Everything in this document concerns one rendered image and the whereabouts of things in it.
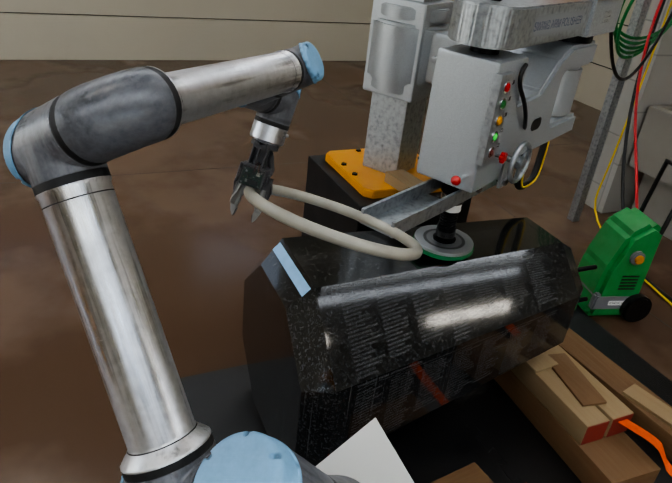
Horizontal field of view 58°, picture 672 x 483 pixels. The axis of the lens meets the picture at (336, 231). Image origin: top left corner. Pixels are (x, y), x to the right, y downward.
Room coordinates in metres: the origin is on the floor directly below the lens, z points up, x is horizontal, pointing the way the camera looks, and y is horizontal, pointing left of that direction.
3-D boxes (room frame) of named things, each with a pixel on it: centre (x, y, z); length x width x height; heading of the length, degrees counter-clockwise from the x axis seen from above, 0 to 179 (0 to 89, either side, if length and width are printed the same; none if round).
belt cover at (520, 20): (2.22, -0.60, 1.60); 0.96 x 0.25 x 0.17; 143
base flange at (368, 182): (2.78, -0.22, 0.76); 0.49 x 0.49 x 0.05; 28
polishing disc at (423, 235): (1.95, -0.39, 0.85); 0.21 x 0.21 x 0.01
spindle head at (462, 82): (2.01, -0.44, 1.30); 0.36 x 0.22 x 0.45; 143
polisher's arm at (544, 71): (2.25, -0.64, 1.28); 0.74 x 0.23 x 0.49; 143
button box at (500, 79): (1.82, -0.44, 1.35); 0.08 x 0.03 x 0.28; 143
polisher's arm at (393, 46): (2.69, -0.39, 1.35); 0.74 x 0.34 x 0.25; 61
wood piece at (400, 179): (2.54, -0.29, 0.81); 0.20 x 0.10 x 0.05; 36
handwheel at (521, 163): (1.97, -0.56, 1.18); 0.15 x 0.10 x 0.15; 143
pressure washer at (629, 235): (3.00, -1.58, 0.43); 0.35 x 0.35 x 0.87; 13
